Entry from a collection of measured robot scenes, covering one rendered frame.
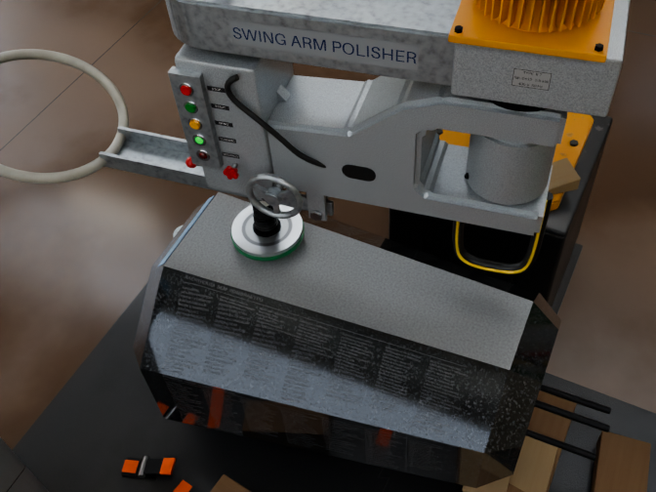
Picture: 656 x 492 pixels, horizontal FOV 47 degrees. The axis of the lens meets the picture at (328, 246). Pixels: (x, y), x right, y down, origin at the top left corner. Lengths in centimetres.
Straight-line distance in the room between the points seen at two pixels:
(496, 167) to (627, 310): 162
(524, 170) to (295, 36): 57
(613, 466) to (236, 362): 131
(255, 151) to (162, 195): 183
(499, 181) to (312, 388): 81
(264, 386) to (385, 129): 88
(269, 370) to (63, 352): 125
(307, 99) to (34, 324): 188
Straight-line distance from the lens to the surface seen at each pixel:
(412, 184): 176
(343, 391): 210
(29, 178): 217
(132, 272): 336
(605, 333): 312
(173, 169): 210
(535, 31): 146
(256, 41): 162
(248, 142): 182
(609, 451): 276
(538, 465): 256
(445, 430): 206
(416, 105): 161
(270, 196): 184
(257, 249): 217
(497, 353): 202
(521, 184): 172
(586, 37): 146
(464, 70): 149
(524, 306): 212
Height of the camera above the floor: 250
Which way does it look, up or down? 50 degrees down
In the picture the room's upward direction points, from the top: 5 degrees counter-clockwise
